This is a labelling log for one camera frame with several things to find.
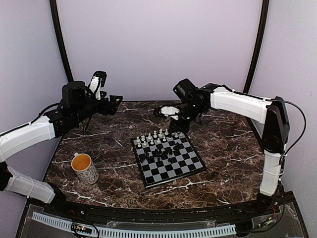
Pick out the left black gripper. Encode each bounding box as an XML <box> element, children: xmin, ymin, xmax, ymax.
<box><xmin>73</xmin><ymin>90</ymin><xmax>122</xmax><ymax>123</ymax></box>

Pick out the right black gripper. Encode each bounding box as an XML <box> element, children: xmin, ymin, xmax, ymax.
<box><xmin>168</xmin><ymin>102</ymin><xmax>205</xmax><ymax>134</ymax></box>

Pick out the black grey chess board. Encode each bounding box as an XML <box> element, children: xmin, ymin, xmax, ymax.
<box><xmin>130</xmin><ymin>132</ymin><xmax>207</xmax><ymax>189</ymax></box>

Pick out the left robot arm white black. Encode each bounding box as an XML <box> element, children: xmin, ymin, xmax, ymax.
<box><xmin>0</xmin><ymin>77</ymin><xmax>123</xmax><ymax>216</ymax></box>

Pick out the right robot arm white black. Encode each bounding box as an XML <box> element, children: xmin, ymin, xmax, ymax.
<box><xmin>165</xmin><ymin>78</ymin><xmax>303</xmax><ymax>215</ymax></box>

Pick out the pile of black pieces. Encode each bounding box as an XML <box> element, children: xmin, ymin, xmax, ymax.
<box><xmin>137</xmin><ymin>143</ymin><xmax>181</xmax><ymax>164</ymax></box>

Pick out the patterned mug with yellow interior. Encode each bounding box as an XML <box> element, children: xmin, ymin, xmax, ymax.
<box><xmin>71</xmin><ymin>153</ymin><xmax>99</xmax><ymax>185</ymax></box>

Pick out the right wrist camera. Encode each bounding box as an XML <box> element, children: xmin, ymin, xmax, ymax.
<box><xmin>154</xmin><ymin>106</ymin><xmax>180</xmax><ymax>120</ymax></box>

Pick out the left black frame post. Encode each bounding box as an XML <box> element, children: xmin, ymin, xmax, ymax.
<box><xmin>49</xmin><ymin>0</ymin><xmax>74</xmax><ymax>82</ymax></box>

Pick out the black frame post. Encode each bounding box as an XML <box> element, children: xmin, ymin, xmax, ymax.
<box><xmin>243</xmin><ymin>0</ymin><xmax>269</xmax><ymax>93</ymax></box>
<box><xmin>49</xmin><ymin>0</ymin><xmax>74</xmax><ymax>82</ymax></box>

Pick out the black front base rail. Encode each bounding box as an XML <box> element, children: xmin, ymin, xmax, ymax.
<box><xmin>27</xmin><ymin>190</ymin><xmax>295</xmax><ymax>226</ymax></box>

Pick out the white slotted cable duct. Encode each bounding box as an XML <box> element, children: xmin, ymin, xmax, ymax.
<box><xmin>31</xmin><ymin>212</ymin><xmax>236</xmax><ymax>238</ymax></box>

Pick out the right black frame post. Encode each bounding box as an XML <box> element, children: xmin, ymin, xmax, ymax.
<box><xmin>243</xmin><ymin>0</ymin><xmax>269</xmax><ymax>93</ymax></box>

